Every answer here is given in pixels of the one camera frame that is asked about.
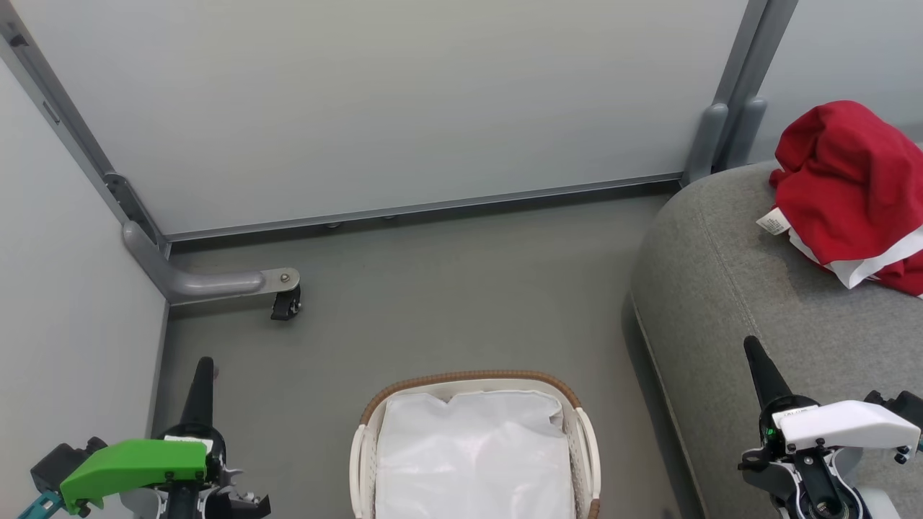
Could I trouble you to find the grey partition corner frame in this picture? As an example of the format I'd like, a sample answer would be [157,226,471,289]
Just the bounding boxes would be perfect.
[0,14,170,257]

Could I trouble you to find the grey partition post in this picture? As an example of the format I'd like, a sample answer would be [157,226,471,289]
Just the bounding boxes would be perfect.
[681,0,800,187]

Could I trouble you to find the grey metal partition foot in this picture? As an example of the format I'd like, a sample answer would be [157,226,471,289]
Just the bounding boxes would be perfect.
[121,220,301,305]

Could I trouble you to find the black caster wheel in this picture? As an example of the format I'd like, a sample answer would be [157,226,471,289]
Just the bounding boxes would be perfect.
[270,285,302,321]

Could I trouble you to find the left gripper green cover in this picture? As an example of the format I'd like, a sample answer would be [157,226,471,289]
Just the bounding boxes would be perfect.
[30,357,271,519]

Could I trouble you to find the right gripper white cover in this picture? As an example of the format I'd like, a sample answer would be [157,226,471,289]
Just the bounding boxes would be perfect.
[738,335,923,519]

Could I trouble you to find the red clothing with white trim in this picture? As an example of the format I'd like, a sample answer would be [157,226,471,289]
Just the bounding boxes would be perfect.
[756,99,923,298]

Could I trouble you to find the grey fabric sofa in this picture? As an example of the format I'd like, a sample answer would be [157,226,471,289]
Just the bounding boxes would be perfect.
[631,141,923,519]

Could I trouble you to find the white wicker laundry basket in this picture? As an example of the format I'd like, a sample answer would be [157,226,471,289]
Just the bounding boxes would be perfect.
[349,370,601,519]

